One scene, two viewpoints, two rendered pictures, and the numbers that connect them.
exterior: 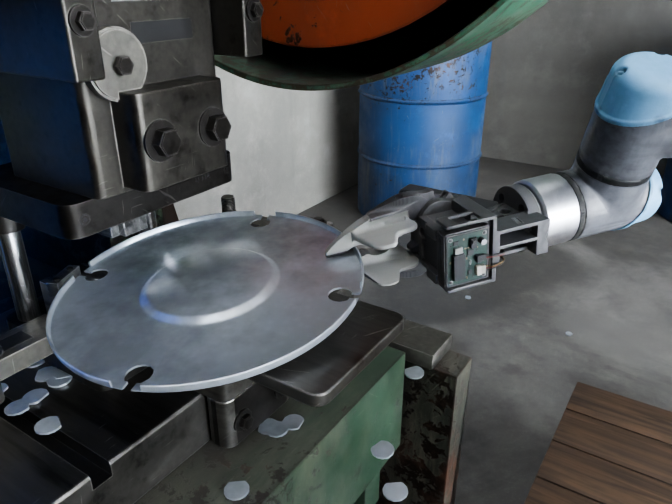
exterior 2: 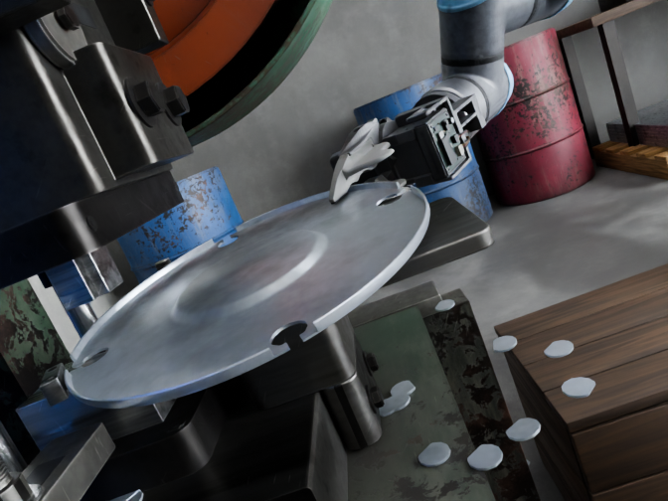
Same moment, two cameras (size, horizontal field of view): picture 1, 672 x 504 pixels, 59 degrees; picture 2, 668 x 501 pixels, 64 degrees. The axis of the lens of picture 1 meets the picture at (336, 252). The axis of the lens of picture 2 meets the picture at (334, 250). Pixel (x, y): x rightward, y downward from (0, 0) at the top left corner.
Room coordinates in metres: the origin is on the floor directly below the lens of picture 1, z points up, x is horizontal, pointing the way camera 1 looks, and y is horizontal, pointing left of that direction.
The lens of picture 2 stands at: (0.10, 0.24, 0.88)
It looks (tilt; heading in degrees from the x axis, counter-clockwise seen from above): 13 degrees down; 333
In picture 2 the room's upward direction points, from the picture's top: 22 degrees counter-clockwise
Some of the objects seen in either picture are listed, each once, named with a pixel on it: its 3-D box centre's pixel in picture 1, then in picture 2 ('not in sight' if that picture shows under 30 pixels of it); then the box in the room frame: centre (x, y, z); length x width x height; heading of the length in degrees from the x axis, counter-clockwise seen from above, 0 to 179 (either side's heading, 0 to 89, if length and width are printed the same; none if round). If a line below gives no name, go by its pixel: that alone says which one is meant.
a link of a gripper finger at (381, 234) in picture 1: (375, 238); (366, 164); (0.52, -0.04, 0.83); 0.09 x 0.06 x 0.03; 109
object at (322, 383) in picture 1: (255, 365); (343, 337); (0.47, 0.08, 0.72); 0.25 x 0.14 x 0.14; 57
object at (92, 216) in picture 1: (111, 188); (58, 253); (0.57, 0.23, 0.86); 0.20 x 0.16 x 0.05; 147
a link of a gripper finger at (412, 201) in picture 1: (408, 215); (370, 147); (0.56, -0.07, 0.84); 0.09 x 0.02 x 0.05; 109
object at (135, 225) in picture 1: (124, 212); (87, 272); (0.56, 0.21, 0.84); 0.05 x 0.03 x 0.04; 147
